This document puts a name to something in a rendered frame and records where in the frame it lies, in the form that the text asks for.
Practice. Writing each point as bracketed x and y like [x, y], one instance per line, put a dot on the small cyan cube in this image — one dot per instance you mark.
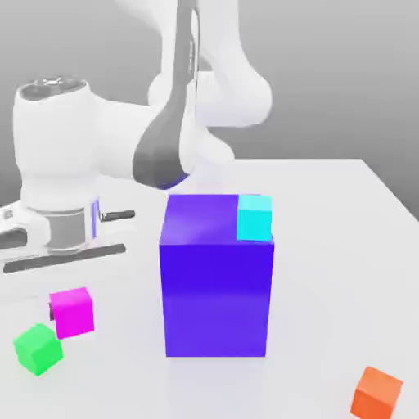
[254, 219]

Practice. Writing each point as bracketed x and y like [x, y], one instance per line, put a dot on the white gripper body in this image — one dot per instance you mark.
[65, 258]

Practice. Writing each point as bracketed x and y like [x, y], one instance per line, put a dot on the small orange cube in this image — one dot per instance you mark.
[374, 394]

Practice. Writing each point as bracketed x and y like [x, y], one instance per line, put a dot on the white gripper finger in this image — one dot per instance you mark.
[51, 311]

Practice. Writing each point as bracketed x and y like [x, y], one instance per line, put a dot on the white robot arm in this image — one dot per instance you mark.
[72, 137]

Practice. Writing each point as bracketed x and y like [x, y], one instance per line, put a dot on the small magenta cube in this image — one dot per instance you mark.
[73, 312]

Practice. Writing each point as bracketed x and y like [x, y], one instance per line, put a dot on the small green cube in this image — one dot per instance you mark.
[37, 350]

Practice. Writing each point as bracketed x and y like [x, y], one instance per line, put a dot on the large purple box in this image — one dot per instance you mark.
[216, 294]

